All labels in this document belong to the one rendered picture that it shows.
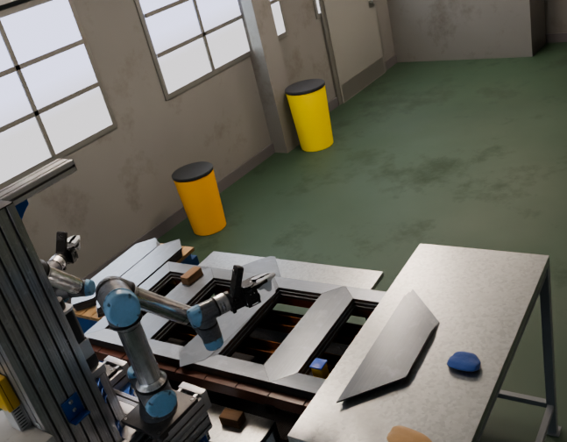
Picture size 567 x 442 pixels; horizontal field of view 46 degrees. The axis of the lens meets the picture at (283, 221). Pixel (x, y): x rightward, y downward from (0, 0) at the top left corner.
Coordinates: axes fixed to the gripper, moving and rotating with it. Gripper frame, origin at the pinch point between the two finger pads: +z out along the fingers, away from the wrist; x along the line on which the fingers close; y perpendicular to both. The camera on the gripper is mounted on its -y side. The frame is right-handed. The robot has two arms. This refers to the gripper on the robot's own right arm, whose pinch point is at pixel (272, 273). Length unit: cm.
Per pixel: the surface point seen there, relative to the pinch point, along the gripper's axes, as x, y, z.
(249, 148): -460, 61, 176
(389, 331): 12, 40, 36
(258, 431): -23, 75, -21
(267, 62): -449, -22, 222
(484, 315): 28, 45, 70
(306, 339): -36, 55, 18
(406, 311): 7, 40, 48
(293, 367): -24, 56, 4
